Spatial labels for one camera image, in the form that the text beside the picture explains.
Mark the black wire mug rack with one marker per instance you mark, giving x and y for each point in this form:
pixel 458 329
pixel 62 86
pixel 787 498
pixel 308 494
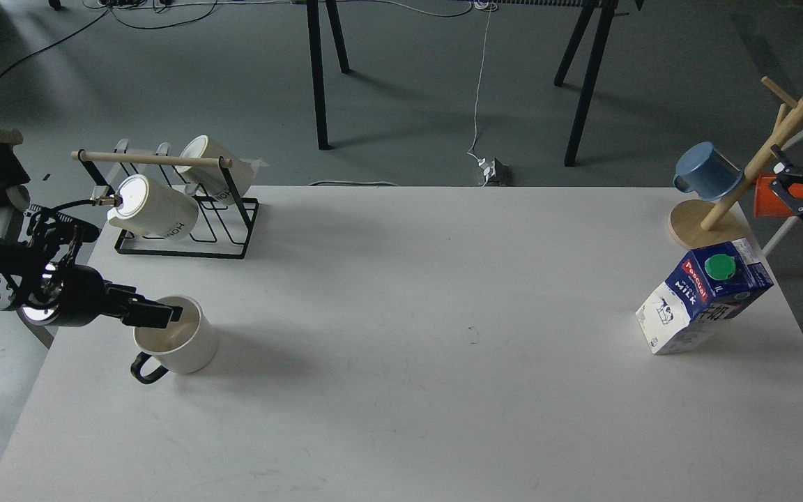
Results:
pixel 222 232

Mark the wooden mug tree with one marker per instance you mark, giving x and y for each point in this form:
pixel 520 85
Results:
pixel 696 223

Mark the black table legs right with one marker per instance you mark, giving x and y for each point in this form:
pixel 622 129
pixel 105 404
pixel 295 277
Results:
pixel 607 13

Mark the white mug on rack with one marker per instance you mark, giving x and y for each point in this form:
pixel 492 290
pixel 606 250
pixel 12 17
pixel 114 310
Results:
pixel 211 178
pixel 152 209

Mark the grey power adapter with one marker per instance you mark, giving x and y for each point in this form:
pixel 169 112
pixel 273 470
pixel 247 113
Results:
pixel 494 172

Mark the white mug on rack rear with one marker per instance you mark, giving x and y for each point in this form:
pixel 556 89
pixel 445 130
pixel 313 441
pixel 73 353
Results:
pixel 211 178

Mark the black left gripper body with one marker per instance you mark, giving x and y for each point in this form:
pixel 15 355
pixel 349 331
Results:
pixel 80 295

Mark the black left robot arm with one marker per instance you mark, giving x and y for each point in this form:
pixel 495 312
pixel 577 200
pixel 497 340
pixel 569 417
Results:
pixel 41 278

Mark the blue white milk carton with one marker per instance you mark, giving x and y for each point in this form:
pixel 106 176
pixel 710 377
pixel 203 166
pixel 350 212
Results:
pixel 708 287

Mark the white mug on rack front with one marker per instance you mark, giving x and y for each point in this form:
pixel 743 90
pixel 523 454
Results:
pixel 152 209

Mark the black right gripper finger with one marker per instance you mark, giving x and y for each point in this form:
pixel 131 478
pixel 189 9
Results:
pixel 790 174
pixel 793 203

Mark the white mug with black handle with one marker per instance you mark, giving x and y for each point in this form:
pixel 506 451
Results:
pixel 183 347

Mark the blue mug on tree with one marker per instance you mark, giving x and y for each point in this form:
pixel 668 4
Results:
pixel 702 169

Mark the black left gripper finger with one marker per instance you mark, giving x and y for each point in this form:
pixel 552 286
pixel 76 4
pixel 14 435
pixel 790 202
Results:
pixel 141 312

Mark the orange mug on tree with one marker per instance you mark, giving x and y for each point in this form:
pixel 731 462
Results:
pixel 767 203

